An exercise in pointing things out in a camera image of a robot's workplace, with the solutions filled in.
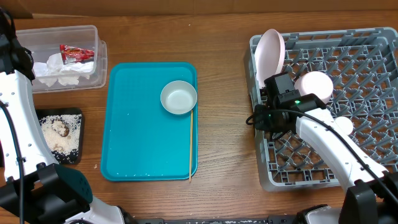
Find white napkin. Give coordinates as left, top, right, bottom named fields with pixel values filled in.
left=33, top=53, right=94, bottom=87

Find small white plate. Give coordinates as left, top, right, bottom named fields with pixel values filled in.
left=294, top=71, right=333, bottom=104

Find red snack wrapper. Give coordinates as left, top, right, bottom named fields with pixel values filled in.
left=60, top=45, right=95, bottom=65

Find cream cup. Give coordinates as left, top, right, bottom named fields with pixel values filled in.
left=335, top=116, right=354, bottom=135

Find large pink plate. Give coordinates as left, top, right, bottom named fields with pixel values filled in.
left=254, top=29, right=285, bottom=88

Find brown food chunk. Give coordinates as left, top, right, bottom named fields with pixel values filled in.
left=53, top=120, right=70, bottom=137

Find rice food scraps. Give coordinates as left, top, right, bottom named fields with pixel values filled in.
left=39, top=114, right=82, bottom=164

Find grey bowl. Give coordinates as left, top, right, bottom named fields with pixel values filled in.
left=160, top=80, right=198, bottom=115

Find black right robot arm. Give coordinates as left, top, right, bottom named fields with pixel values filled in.
left=246, top=93, right=397, bottom=224

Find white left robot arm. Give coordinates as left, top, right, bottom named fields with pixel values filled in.
left=1, top=34, right=134, bottom=223

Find clear plastic bin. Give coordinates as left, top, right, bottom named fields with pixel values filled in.
left=16, top=26, right=108, bottom=93

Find black tray bin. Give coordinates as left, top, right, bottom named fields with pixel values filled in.
left=36, top=108, right=85, bottom=165

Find wooden chopstick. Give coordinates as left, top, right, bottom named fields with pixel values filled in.
left=188, top=110, right=193, bottom=183

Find grey dish rack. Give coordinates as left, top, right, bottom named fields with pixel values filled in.
left=244, top=28, right=397, bottom=191

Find teal serving tray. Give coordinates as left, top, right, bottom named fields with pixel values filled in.
left=101, top=62, right=198, bottom=182

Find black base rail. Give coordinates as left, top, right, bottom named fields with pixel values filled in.
left=135, top=215, right=295, bottom=224

